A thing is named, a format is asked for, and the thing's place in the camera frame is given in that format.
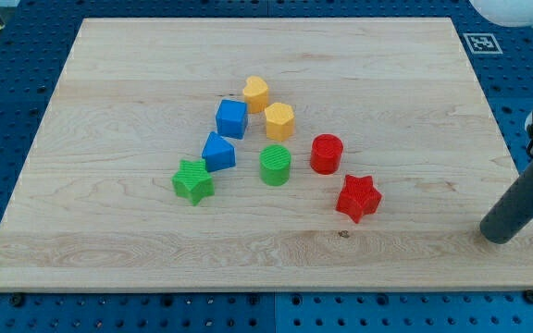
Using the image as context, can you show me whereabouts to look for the yellow hexagon block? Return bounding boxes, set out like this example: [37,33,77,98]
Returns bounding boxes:
[265,103,295,142]

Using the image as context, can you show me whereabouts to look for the black board clamp bolt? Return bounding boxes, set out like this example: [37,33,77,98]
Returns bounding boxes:
[8,293,25,308]
[522,290,533,304]

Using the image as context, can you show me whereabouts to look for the light wooden board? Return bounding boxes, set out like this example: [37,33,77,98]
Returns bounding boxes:
[0,18,533,293]

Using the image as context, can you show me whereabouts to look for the black board clamp bolt left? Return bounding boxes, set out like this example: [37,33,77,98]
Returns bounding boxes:
[8,293,25,308]

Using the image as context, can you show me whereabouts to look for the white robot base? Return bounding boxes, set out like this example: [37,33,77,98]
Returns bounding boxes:
[469,0,533,27]

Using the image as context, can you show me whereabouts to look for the green star block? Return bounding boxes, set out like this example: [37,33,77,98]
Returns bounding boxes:
[171,159,215,206]

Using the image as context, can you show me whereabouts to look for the red cylinder block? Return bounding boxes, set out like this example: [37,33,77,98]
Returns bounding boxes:
[310,133,343,175]

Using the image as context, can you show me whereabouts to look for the yellow heart block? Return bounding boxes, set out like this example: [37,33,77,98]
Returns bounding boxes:
[242,76,269,114]

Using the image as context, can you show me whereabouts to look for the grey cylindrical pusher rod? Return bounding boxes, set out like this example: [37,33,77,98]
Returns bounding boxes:
[479,161,533,244]

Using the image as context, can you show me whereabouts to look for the white fiducial marker tag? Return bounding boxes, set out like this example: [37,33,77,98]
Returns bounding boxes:
[464,33,502,55]

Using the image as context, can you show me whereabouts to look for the green cylinder block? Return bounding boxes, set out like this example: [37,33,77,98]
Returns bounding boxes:
[259,144,291,186]

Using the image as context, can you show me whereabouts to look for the blue cube block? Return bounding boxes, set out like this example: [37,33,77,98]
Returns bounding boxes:
[216,99,248,140]

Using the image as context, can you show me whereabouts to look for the red star block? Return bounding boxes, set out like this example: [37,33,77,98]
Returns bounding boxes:
[336,175,383,224]

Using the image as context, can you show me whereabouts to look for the blue triangle block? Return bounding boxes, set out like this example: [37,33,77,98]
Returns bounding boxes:
[202,131,236,172]

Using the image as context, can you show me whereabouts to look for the black board clamp bolt right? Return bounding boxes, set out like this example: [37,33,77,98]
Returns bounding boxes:
[522,290,533,304]

